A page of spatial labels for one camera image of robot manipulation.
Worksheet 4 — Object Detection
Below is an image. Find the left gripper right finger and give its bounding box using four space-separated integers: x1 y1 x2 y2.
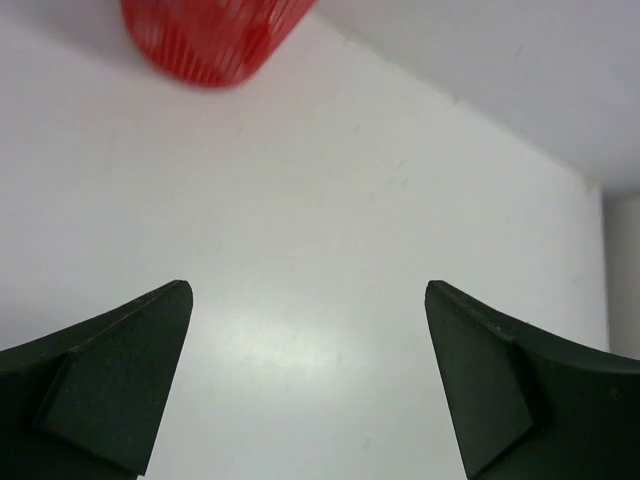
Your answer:
425 280 639 479

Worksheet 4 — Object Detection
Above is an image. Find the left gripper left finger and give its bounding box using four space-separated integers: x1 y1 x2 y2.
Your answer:
1 280 193 479

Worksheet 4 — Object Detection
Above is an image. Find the red mesh waste bin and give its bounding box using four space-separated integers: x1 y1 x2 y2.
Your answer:
119 0 314 88

